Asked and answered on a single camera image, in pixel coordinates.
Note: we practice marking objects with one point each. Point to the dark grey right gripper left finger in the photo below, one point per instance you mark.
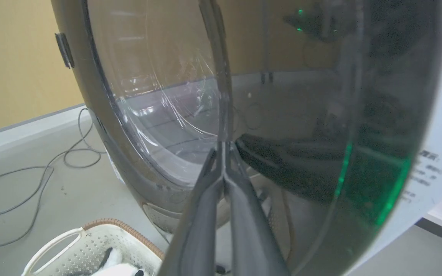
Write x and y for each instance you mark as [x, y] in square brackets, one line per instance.
[200, 230]

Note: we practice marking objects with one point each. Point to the white plastic laundry basket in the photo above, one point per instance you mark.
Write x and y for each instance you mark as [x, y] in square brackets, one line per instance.
[90, 249]

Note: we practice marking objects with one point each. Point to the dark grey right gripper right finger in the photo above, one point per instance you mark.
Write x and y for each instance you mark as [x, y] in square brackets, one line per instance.
[251, 230]

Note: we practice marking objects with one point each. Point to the white and black clothes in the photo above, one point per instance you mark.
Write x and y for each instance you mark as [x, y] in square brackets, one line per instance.
[115, 266]

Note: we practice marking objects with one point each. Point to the round glass washing machine door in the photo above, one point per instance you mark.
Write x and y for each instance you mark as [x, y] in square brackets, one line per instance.
[282, 96]

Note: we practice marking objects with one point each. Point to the white washing machine body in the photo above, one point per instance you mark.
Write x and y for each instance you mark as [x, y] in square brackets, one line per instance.
[441, 134]

